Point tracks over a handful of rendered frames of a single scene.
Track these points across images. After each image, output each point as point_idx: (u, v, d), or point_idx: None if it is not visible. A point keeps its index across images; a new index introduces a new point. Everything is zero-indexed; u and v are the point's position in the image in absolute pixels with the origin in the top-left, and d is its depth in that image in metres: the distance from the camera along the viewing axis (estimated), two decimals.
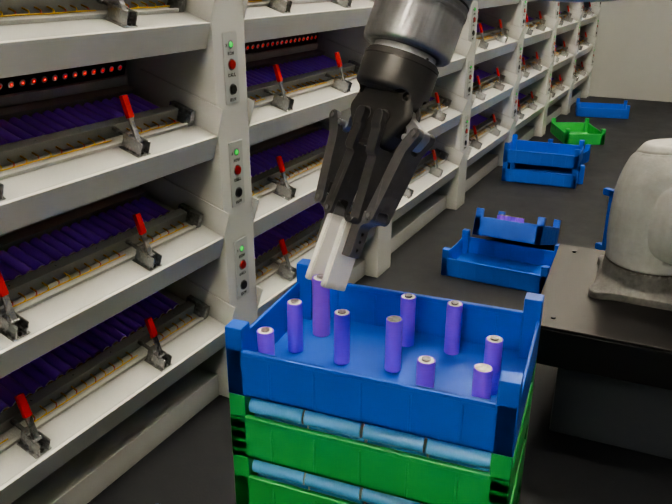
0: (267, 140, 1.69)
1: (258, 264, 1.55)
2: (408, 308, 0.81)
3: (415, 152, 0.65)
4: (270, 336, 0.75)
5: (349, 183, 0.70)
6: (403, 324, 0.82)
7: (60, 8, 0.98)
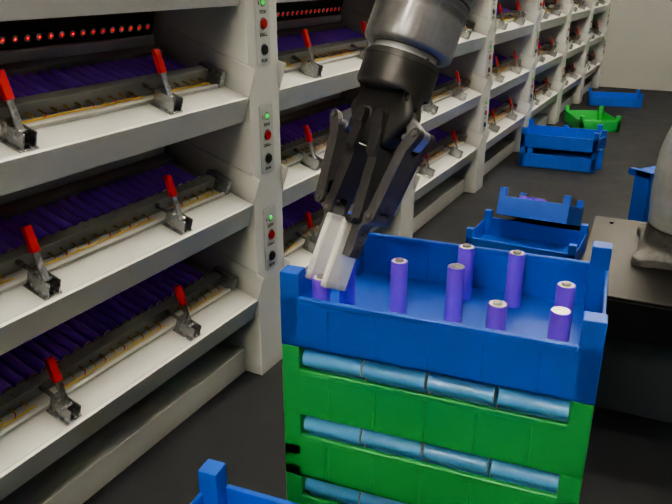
0: (290, 113, 1.65)
1: (284, 238, 1.51)
2: (467, 258, 0.77)
3: (415, 152, 0.65)
4: None
5: (349, 183, 0.70)
6: None
7: None
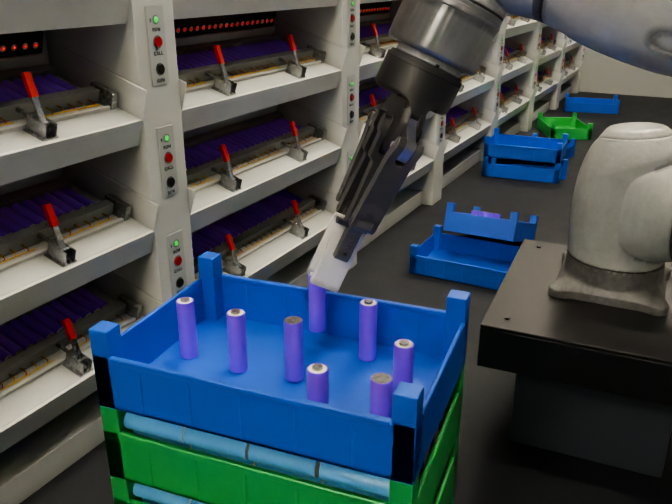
0: (217, 129, 1.59)
1: None
2: (316, 287, 0.70)
3: (402, 162, 0.62)
4: None
5: None
6: (312, 306, 0.71)
7: None
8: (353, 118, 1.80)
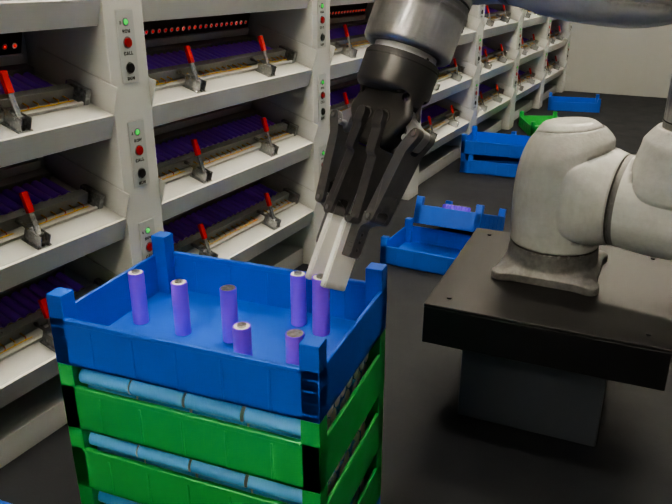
0: (192, 125, 1.67)
1: (177, 249, 1.54)
2: None
3: (415, 152, 0.65)
4: None
5: (349, 183, 0.70)
6: None
7: None
8: (324, 115, 1.89)
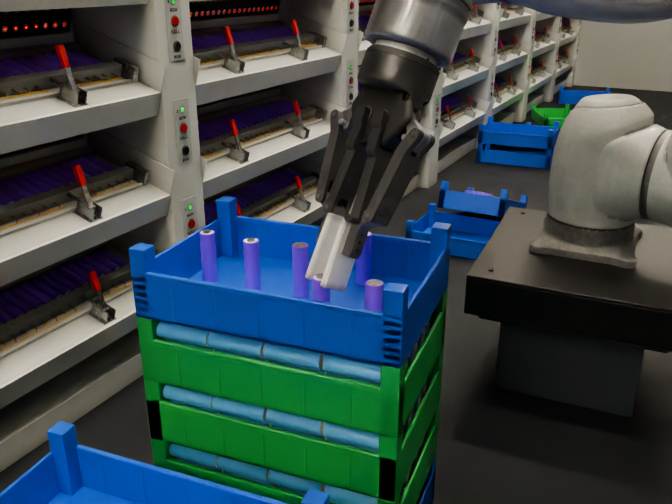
0: (225, 108, 1.70)
1: None
2: None
3: (415, 152, 0.65)
4: None
5: (349, 183, 0.70)
6: None
7: None
8: (352, 100, 1.92)
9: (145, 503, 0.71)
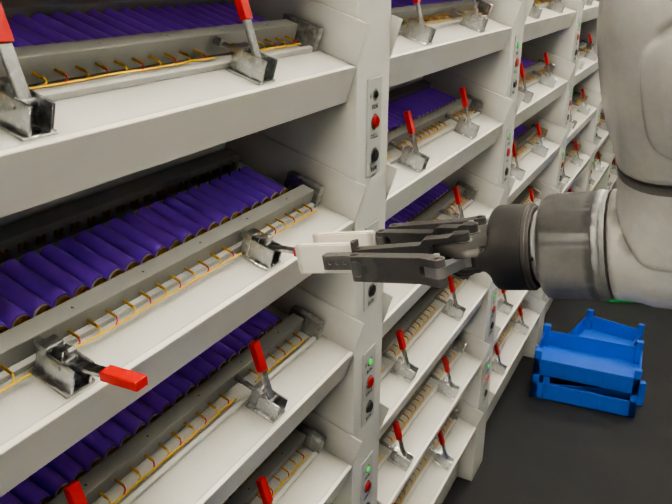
0: None
1: None
2: (251, 202, 0.83)
3: (424, 273, 0.59)
4: (256, 193, 0.83)
5: (405, 242, 0.68)
6: (234, 198, 0.84)
7: None
8: None
9: None
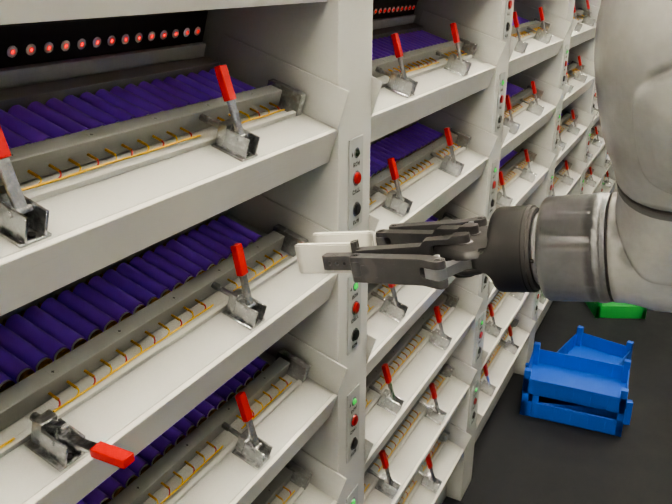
0: None
1: None
2: (227, 252, 0.88)
3: (424, 274, 0.59)
4: (232, 243, 0.88)
5: (405, 243, 0.68)
6: (212, 248, 0.88)
7: None
8: None
9: None
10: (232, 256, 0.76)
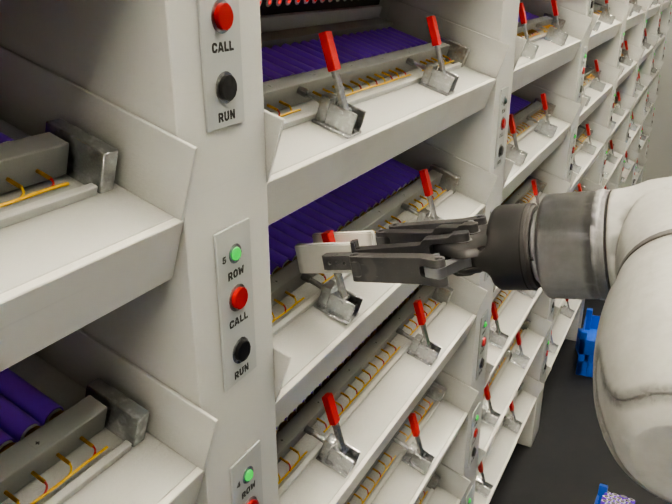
0: None
1: None
2: (399, 184, 1.03)
3: (424, 273, 0.59)
4: (403, 176, 1.03)
5: (405, 242, 0.68)
6: None
7: None
8: (474, 453, 1.32)
9: None
10: (421, 179, 0.91)
